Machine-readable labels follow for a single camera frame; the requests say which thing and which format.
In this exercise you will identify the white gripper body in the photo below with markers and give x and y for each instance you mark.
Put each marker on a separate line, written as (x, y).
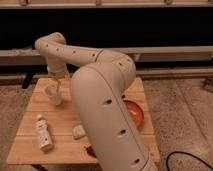
(57, 72)

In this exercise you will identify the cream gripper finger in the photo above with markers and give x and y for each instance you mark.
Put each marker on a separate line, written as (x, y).
(55, 85)

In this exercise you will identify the translucent white cup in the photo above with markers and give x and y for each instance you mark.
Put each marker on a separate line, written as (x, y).
(55, 99)

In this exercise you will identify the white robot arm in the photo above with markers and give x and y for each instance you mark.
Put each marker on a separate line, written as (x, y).
(96, 90)

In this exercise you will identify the long wooden beam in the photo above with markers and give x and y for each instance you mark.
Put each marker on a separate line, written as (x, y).
(26, 57)

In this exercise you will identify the wooden table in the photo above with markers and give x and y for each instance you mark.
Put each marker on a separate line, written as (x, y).
(61, 119)

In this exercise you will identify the white soap bar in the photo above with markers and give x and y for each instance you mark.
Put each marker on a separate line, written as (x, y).
(78, 132)

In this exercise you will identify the white plastic bottle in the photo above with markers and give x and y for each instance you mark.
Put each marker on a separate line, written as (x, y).
(43, 135)

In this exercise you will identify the dark red oblong object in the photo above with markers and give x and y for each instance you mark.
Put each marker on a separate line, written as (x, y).
(90, 151)

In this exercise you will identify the orange round bowl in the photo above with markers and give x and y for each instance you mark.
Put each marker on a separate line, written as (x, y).
(136, 113)

